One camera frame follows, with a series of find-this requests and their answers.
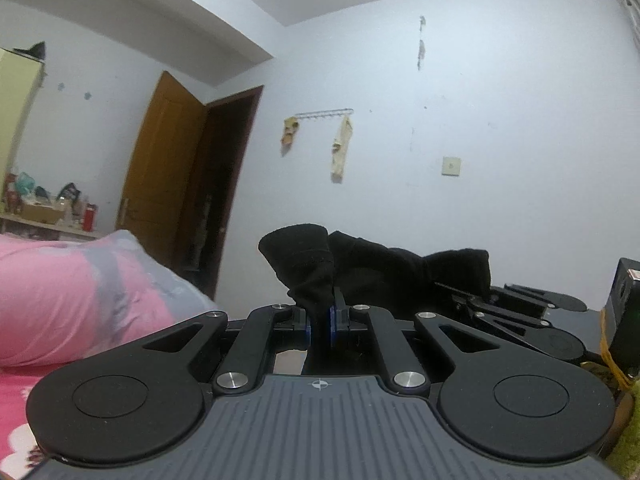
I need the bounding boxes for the black snack bag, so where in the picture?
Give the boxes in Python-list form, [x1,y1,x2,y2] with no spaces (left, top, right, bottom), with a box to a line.
[57,182,84,206]

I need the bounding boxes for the pale green wardrobe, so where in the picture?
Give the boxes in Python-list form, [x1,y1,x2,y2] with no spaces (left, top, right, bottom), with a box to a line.
[0,47,49,207]

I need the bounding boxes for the black t-shirt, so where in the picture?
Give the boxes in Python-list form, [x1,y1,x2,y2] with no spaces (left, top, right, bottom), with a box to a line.
[257,225,493,376]

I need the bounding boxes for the cardboard box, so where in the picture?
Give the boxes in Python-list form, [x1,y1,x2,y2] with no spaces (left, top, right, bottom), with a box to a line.
[22,202,69,224]

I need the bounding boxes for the pink grey duvet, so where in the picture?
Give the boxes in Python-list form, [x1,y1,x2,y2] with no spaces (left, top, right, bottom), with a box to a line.
[0,230,222,369]

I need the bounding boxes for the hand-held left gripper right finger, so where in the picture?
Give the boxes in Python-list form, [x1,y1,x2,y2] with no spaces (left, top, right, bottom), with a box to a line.
[327,287,506,394]

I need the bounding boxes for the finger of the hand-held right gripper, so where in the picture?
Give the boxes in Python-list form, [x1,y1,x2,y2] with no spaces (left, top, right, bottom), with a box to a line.
[435,281,549,344]
[489,283,554,318]

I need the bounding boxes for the pink floral bed blanket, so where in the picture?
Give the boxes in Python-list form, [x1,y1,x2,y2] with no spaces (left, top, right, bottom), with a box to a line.
[0,366,57,477]

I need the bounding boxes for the black item on wardrobe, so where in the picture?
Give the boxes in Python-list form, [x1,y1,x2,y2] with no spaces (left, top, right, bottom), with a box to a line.
[12,40,47,61]

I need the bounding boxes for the white wall hook rack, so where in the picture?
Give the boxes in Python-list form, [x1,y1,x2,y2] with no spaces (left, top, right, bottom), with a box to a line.
[294,108,354,122]

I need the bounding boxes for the cluttered side table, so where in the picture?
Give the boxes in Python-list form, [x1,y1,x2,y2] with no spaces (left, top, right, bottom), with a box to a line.
[0,211,104,242]

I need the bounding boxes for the wooden door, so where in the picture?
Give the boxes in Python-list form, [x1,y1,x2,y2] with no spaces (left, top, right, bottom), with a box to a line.
[116,71,209,282]

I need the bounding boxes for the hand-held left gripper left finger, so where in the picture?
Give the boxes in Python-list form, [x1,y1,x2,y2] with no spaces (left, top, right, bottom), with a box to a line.
[142,302,313,394]

